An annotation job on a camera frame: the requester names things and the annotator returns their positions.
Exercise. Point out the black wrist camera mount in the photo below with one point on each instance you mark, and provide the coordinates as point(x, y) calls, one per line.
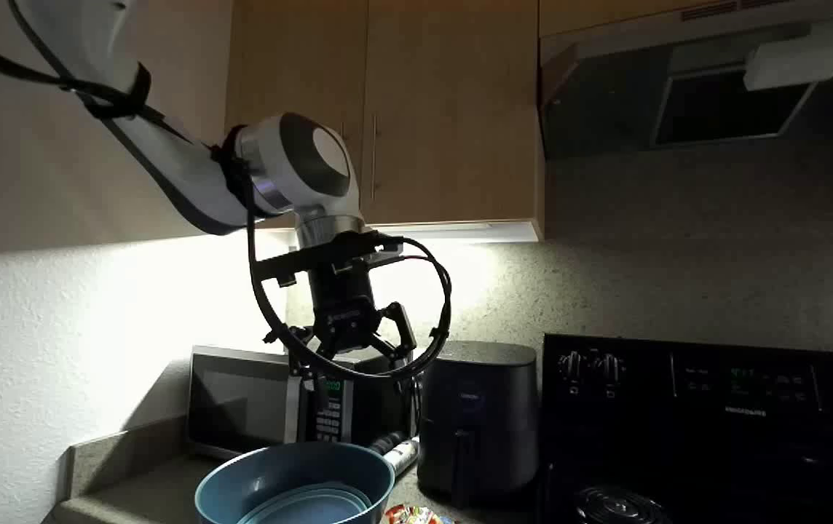
point(343, 252)

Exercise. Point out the blue bowl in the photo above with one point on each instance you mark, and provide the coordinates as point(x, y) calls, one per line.
point(299, 485)

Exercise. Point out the red snack packet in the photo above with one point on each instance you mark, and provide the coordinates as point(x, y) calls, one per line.
point(409, 514)

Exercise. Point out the wooden upper cabinet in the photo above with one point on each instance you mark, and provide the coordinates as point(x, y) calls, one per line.
point(433, 98)

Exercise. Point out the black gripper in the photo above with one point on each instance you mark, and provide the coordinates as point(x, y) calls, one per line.
point(345, 319)

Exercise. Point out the dark grey air fryer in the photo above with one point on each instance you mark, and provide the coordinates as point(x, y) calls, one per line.
point(478, 424)

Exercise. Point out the steel black microwave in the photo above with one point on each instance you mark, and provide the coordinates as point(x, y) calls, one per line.
point(245, 399)

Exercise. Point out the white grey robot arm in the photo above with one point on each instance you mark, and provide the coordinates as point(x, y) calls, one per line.
point(285, 164)

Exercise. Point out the range hood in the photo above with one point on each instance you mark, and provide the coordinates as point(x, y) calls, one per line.
point(703, 73)

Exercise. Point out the black electric stove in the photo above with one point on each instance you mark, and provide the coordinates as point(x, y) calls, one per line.
point(709, 433)

